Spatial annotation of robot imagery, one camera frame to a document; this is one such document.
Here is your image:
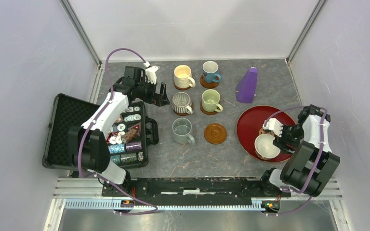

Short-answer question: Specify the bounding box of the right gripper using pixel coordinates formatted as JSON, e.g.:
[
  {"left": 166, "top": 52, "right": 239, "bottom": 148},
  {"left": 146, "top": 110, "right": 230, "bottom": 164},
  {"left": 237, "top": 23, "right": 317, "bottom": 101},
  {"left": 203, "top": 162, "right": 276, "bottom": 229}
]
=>
[{"left": 272, "top": 122, "right": 304, "bottom": 155}]

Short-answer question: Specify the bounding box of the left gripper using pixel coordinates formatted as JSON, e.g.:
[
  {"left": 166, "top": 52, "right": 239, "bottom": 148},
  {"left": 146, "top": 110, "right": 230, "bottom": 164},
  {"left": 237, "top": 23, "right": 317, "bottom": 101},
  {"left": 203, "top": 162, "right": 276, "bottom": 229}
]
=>
[{"left": 135, "top": 77, "right": 170, "bottom": 107}]

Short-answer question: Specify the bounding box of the brown wooden coaster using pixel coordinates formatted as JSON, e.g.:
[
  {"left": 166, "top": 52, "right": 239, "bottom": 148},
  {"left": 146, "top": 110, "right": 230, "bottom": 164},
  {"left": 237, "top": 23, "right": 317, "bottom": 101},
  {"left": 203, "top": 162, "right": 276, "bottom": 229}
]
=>
[
  {"left": 199, "top": 102, "right": 218, "bottom": 116},
  {"left": 174, "top": 84, "right": 191, "bottom": 90},
  {"left": 204, "top": 123, "right": 227, "bottom": 145},
  {"left": 200, "top": 75, "right": 220, "bottom": 89},
  {"left": 174, "top": 111, "right": 193, "bottom": 116}
]

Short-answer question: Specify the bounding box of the grey ribbed mug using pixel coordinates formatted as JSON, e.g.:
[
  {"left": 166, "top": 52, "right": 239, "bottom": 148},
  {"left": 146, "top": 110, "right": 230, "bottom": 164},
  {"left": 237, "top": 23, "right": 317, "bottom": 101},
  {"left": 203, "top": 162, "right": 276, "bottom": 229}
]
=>
[{"left": 172, "top": 92, "right": 194, "bottom": 113}]

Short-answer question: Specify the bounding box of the cream ribbed mug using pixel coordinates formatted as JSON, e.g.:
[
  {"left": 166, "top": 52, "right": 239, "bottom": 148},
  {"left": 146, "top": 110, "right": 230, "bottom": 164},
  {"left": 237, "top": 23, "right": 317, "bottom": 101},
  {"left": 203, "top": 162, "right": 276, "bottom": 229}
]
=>
[{"left": 174, "top": 65, "right": 196, "bottom": 88}]

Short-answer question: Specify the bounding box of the plain grey mug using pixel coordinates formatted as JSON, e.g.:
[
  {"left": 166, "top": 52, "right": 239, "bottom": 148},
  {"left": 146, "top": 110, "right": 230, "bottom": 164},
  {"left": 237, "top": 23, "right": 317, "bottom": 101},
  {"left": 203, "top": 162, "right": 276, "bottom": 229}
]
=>
[{"left": 172, "top": 118, "right": 195, "bottom": 145}]

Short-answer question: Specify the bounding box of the pale green cup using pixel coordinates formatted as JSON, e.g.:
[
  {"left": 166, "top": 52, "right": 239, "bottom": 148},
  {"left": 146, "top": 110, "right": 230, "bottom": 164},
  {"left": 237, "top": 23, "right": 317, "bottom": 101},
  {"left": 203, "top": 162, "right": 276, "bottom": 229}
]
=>
[{"left": 201, "top": 89, "right": 224, "bottom": 113}]

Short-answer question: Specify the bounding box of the blue white cup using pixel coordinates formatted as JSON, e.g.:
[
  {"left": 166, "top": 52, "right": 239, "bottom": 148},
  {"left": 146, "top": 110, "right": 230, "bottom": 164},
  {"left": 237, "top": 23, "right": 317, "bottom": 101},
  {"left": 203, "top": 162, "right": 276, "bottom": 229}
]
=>
[{"left": 202, "top": 61, "right": 222, "bottom": 83}]

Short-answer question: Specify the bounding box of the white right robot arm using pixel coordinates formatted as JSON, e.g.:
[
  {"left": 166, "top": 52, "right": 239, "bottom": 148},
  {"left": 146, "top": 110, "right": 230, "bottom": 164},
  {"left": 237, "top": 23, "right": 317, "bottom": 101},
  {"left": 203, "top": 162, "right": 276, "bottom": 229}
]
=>
[{"left": 259, "top": 104, "right": 340, "bottom": 197}]

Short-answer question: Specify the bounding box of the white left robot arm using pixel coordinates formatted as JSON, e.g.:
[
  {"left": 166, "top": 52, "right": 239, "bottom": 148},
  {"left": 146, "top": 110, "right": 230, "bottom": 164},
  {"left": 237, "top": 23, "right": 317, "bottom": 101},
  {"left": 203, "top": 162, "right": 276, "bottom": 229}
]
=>
[{"left": 67, "top": 63, "right": 170, "bottom": 196}]

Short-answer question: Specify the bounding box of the all in triangle card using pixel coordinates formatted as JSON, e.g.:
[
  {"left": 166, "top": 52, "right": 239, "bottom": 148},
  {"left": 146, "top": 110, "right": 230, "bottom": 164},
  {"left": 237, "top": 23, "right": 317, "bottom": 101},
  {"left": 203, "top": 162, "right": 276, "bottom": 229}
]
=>
[{"left": 128, "top": 123, "right": 141, "bottom": 137}]

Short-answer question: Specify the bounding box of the red round tray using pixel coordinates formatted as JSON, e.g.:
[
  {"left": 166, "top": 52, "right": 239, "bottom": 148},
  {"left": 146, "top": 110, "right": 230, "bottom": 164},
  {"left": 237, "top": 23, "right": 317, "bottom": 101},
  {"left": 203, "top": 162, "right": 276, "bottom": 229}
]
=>
[{"left": 237, "top": 105, "right": 295, "bottom": 163}]

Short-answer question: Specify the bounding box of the brown poker chip stack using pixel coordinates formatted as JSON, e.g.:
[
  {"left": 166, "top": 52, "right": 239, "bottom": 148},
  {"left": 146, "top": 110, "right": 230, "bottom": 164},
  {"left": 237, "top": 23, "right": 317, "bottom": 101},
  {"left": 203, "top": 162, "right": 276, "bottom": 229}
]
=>
[{"left": 121, "top": 130, "right": 136, "bottom": 143}]

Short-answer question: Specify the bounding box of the black poker chip case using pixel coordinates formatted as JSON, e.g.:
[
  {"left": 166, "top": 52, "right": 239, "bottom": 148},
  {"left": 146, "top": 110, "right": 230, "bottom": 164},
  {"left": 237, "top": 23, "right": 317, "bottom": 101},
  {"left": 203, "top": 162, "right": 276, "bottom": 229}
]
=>
[{"left": 42, "top": 94, "right": 159, "bottom": 171}]

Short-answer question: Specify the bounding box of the purple plastic object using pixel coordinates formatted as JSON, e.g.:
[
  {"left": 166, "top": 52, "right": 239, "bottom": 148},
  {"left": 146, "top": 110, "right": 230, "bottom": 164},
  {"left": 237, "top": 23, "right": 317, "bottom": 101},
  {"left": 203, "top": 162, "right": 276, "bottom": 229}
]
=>
[{"left": 236, "top": 67, "right": 258, "bottom": 103}]

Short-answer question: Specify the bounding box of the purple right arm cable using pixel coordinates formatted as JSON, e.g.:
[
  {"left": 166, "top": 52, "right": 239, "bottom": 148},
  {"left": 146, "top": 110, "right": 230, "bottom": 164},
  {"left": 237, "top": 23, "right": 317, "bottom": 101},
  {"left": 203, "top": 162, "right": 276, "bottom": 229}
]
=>
[{"left": 263, "top": 105, "right": 329, "bottom": 218}]

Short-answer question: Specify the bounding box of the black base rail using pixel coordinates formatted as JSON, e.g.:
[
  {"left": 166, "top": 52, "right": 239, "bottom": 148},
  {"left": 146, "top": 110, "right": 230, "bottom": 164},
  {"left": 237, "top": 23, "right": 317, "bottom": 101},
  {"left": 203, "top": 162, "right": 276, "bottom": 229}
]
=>
[{"left": 101, "top": 177, "right": 291, "bottom": 206}]

